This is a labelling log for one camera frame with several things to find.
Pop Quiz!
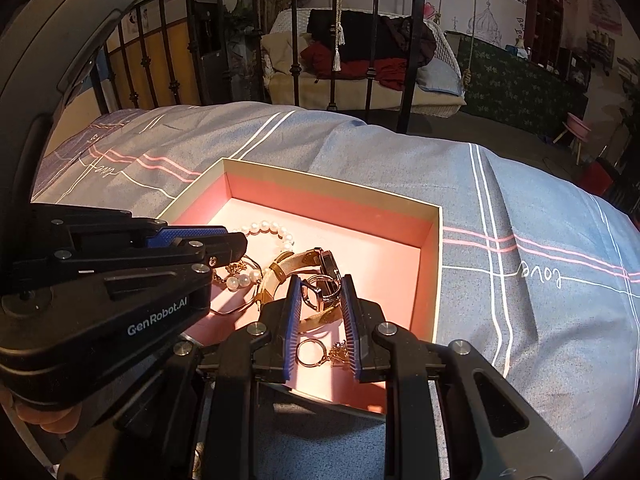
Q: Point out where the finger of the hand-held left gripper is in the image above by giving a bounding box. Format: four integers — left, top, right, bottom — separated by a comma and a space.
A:
30, 203, 228, 251
10, 231, 249, 287

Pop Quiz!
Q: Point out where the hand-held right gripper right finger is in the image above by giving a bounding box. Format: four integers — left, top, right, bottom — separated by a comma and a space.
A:
340, 274, 586, 480

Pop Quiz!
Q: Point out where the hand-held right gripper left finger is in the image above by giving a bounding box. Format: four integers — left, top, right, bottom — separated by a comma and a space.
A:
55, 274, 303, 480

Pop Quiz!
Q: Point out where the thin metal ring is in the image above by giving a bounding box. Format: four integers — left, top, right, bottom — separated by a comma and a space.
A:
296, 338, 331, 367

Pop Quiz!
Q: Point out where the pearl bracelet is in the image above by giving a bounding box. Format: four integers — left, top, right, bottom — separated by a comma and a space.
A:
207, 220, 296, 317

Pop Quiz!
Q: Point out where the tan strap wristwatch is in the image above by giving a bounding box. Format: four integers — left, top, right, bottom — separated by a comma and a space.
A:
255, 247, 346, 333

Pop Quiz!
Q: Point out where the pale box with pink inside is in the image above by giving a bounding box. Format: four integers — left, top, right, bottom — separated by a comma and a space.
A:
155, 157, 443, 418

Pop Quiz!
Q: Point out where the person's left hand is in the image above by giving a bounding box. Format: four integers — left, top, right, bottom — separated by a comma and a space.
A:
0, 385, 83, 436

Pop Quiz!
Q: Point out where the blue striped bed blanket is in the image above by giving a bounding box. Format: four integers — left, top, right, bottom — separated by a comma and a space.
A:
30, 101, 640, 480

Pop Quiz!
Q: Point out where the grey curved object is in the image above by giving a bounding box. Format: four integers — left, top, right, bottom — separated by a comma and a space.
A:
0, 0, 141, 136

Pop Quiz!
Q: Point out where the pile of dark clothes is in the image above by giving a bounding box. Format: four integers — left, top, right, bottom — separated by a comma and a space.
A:
300, 8, 436, 92

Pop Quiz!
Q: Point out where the red stool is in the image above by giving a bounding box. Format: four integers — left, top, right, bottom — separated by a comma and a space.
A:
580, 160, 621, 198

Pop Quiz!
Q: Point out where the green leaf-patterned counter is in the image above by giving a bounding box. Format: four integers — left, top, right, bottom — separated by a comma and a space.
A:
442, 30, 588, 133

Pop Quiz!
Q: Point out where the white wicker hanging chair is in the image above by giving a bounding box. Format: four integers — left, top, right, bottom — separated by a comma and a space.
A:
262, 7, 468, 118

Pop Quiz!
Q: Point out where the pink stool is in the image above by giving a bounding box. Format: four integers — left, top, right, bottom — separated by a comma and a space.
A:
552, 112, 591, 163

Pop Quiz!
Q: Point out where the dark red cabinet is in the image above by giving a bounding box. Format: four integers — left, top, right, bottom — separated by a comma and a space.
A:
522, 0, 566, 66

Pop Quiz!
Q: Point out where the white tasselled rope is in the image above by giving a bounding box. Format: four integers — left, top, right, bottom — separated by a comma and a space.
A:
334, 0, 346, 72

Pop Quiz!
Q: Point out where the black iron bed frame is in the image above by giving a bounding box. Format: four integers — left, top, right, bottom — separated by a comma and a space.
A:
97, 0, 431, 133

